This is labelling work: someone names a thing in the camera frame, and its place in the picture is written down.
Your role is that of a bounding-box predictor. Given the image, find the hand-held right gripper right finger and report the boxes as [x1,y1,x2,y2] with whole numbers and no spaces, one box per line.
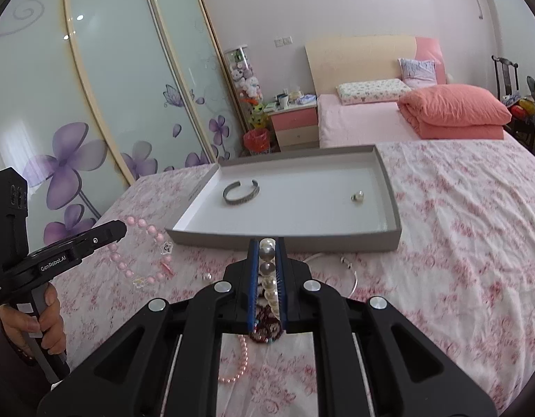
[274,237,499,417]

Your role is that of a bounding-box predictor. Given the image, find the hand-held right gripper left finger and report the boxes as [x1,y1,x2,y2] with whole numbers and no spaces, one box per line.
[35,238,259,417]

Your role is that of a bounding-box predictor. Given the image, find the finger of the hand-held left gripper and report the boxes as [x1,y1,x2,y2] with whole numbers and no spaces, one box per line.
[76,220,128,253]

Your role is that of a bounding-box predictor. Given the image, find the white pearl bracelet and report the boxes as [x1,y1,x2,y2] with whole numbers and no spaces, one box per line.
[258,237,282,320]

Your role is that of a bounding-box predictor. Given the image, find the dark red bead bracelet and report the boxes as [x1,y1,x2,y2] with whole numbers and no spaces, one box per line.
[249,305,286,344]

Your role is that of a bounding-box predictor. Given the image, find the pink bead bracelet with charms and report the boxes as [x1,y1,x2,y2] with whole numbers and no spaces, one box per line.
[107,216,175,288]

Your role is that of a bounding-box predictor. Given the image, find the thin silver bangle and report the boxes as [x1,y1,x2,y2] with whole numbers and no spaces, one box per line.
[302,253,359,299]

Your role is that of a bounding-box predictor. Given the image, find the pink pearl bracelet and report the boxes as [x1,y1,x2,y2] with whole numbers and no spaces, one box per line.
[218,334,249,385]

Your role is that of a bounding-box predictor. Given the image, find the grey cardboard box tray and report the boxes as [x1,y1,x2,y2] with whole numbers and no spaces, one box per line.
[165,145,402,253]

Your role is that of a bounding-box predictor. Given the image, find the silver cuff bracelet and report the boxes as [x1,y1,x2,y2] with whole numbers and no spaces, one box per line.
[222,178,262,204]

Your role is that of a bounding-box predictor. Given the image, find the person's left forearm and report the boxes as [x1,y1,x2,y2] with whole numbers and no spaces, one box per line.
[0,313,55,417]

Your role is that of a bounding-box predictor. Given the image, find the person's left hand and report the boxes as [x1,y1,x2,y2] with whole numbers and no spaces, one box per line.
[0,282,69,359]

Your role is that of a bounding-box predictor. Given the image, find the red trash bin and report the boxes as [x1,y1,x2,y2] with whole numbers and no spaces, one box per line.
[242,129,270,155]

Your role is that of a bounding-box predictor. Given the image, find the pink and beige nightstand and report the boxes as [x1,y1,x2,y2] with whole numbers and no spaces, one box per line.
[267,105,321,153]

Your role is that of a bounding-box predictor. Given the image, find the floral glass sliding wardrobe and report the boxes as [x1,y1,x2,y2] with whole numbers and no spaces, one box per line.
[0,0,221,265]

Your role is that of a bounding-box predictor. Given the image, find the yellow green plush toy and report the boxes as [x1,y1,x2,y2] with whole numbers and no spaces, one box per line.
[249,103,270,131]

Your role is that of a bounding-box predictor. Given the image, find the pink sheeted bed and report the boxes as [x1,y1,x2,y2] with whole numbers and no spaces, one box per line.
[316,92,518,149]

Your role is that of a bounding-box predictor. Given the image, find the pink floral bedsheet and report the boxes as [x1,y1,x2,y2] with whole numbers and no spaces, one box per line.
[48,139,535,417]

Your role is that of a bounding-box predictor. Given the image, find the clear tube of plush toys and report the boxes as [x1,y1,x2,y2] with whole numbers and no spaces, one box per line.
[224,44,269,133]

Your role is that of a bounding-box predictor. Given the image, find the white floral pillow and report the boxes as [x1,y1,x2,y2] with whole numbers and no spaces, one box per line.
[336,79,414,106]

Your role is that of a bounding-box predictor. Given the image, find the beige and pink headboard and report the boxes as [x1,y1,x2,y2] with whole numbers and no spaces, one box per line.
[305,35,449,96]

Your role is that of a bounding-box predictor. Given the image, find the folded salmon quilt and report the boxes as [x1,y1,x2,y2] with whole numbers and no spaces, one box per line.
[398,84,513,141]

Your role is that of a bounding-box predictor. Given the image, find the purple pillow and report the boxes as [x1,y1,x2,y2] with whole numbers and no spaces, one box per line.
[397,57,438,88]

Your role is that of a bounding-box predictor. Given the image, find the pile of colourful toys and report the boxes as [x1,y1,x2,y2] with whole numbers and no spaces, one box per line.
[501,92,535,119]

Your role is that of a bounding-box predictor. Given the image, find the dark wooden chair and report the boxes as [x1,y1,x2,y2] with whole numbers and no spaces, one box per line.
[491,55,522,101]

